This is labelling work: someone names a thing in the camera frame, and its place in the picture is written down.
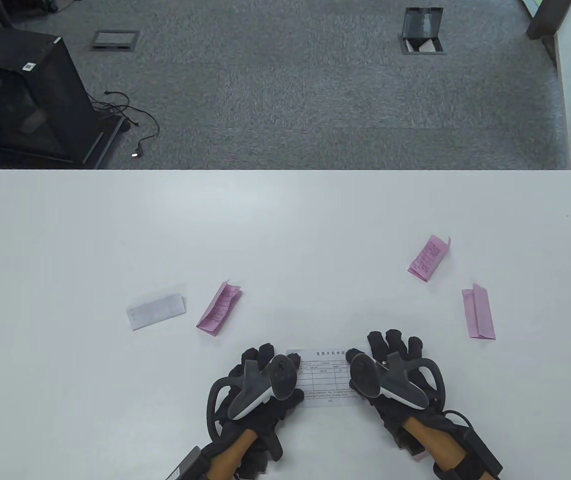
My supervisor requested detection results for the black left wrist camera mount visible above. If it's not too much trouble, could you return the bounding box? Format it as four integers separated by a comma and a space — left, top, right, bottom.
243, 435, 284, 476

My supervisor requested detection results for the black left wrist strap box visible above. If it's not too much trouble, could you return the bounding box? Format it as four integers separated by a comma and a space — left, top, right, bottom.
165, 446, 206, 480

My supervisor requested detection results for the person's right hand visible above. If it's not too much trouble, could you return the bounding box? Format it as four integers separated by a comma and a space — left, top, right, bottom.
346, 329, 449, 426

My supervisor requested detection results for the black white hand controller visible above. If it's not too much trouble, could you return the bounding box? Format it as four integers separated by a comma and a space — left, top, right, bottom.
207, 354, 300, 441
349, 351, 447, 412

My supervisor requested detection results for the black wrist strap box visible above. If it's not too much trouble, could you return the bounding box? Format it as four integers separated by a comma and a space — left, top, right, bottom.
433, 430, 504, 480
165, 446, 206, 480

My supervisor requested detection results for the white paper invoice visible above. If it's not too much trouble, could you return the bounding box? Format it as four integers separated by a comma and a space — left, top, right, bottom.
125, 285, 187, 332
285, 348, 366, 408

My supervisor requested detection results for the pink paper invoice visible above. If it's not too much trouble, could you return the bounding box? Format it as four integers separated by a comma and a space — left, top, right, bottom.
407, 235, 452, 284
461, 283, 496, 341
196, 281, 244, 337

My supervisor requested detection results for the black right wrist strap box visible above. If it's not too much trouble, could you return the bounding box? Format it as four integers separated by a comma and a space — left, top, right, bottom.
433, 430, 504, 480

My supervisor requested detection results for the black equipment cabinet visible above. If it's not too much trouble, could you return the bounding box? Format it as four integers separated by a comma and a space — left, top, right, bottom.
0, 22, 125, 170

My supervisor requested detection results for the person's left forearm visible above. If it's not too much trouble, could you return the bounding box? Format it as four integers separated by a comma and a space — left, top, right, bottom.
205, 430, 259, 480

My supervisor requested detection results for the open grey floor box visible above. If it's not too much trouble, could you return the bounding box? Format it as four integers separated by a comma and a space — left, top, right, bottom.
398, 6, 447, 56

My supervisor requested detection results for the person's right forearm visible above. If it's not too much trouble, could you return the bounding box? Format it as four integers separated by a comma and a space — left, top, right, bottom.
403, 417, 471, 480

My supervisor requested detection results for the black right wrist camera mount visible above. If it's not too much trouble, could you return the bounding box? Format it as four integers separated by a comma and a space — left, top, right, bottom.
395, 425, 426, 461

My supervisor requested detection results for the black white right hand controller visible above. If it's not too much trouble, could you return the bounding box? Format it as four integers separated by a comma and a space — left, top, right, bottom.
349, 351, 447, 412

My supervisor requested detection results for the person's left hand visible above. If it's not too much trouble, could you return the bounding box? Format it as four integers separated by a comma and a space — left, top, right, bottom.
214, 342, 306, 463

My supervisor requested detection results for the black white left hand controller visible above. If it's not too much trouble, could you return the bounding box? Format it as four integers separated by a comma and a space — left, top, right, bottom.
207, 354, 300, 441

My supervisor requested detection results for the closed grey floor box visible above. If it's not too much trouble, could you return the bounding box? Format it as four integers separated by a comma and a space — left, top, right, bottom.
90, 29, 141, 52

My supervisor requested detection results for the black floor cable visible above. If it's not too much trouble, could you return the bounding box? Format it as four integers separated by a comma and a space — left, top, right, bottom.
90, 90, 161, 160

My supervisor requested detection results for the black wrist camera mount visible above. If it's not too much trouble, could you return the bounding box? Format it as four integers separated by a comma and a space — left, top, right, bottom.
243, 435, 284, 476
395, 425, 426, 461

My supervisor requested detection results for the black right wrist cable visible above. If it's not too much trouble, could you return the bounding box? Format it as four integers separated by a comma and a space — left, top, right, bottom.
444, 409, 477, 432

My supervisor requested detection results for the dark grey post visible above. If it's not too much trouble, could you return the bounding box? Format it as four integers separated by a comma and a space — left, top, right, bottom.
525, 0, 571, 41

